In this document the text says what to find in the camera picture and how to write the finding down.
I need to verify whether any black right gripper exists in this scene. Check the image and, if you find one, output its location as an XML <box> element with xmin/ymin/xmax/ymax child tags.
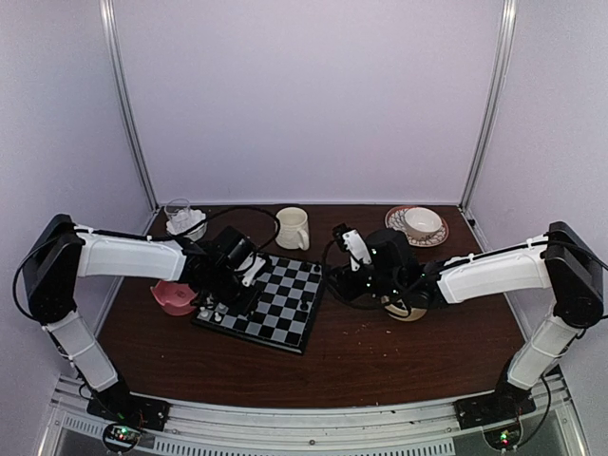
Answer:
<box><xmin>324</xmin><ymin>261</ymin><xmax>403</xmax><ymax>303</ymax></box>

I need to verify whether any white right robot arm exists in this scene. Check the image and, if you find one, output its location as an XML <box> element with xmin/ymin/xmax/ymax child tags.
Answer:
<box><xmin>326</xmin><ymin>221</ymin><xmax>607</xmax><ymax>420</ymax></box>

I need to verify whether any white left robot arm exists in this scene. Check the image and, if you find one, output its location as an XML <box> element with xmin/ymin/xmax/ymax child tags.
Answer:
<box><xmin>15</xmin><ymin>214</ymin><xmax>266</xmax><ymax>422</ymax></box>

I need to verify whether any cream bowl of black pieces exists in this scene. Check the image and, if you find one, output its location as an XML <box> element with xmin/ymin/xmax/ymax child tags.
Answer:
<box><xmin>384</xmin><ymin>303</ymin><xmax>428</xmax><ymax>322</ymax></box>

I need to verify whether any pink bowl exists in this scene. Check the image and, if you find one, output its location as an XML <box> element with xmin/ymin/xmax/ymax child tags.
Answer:
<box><xmin>150</xmin><ymin>280</ymin><xmax>197</xmax><ymax>316</ymax></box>

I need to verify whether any black and white chessboard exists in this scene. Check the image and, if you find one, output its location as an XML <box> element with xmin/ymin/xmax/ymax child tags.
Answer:
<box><xmin>191</xmin><ymin>255</ymin><xmax>324</xmax><ymax>354</ymax></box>

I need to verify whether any floral patterned saucer plate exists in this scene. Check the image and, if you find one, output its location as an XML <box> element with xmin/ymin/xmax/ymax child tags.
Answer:
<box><xmin>385</xmin><ymin>206</ymin><xmax>448</xmax><ymax>248</ymax></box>

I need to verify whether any white ribbed ceramic mug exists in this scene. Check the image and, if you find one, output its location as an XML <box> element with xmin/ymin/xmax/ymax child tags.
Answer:
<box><xmin>275</xmin><ymin>207</ymin><xmax>310</xmax><ymax>251</ymax></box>

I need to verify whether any white ceramic cup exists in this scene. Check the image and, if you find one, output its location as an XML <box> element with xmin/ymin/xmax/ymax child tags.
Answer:
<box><xmin>404</xmin><ymin>207</ymin><xmax>443</xmax><ymax>239</ymax></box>

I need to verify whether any clear glass cup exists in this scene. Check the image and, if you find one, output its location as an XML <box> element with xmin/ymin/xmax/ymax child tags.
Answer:
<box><xmin>164</xmin><ymin>199</ymin><xmax>191</xmax><ymax>225</ymax></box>

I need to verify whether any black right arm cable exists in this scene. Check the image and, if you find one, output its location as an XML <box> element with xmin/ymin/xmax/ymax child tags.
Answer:
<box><xmin>320</xmin><ymin>239</ymin><xmax>414</xmax><ymax>314</ymax></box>

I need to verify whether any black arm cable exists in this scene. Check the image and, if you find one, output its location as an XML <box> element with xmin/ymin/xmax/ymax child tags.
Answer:
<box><xmin>11</xmin><ymin>206</ymin><xmax>281</xmax><ymax>319</ymax></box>
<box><xmin>320</xmin><ymin>239</ymin><xmax>414</xmax><ymax>314</ymax></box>

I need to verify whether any aluminium front rail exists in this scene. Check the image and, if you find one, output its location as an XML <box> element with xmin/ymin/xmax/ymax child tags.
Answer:
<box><xmin>33</xmin><ymin>373</ymin><xmax>591</xmax><ymax>455</ymax></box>

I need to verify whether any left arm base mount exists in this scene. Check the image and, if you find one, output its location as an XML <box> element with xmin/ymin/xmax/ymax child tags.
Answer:
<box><xmin>86</xmin><ymin>396</ymin><xmax>170</xmax><ymax>454</ymax></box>

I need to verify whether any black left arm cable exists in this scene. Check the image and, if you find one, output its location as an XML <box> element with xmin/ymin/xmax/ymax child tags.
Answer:
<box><xmin>11</xmin><ymin>206</ymin><xmax>281</xmax><ymax>319</ymax></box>

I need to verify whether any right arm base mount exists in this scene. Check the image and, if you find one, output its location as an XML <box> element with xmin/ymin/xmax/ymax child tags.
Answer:
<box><xmin>454</xmin><ymin>392</ymin><xmax>536</xmax><ymax>452</ymax></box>

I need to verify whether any aluminium frame post left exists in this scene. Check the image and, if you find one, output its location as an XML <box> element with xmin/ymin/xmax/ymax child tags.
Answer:
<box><xmin>99</xmin><ymin>0</ymin><xmax>159</xmax><ymax>211</ymax></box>

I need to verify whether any aluminium frame post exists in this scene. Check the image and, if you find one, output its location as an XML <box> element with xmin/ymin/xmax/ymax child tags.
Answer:
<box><xmin>459</xmin><ymin>0</ymin><xmax>519</xmax><ymax>214</ymax></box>
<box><xmin>99</xmin><ymin>0</ymin><xmax>159</xmax><ymax>211</ymax></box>

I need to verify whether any aluminium frame post right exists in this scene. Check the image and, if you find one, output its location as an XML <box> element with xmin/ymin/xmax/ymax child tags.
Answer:
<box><xmin>459</xmin><ymin>0</ymin><xmax>519</xmax><ymax>214</ymax></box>

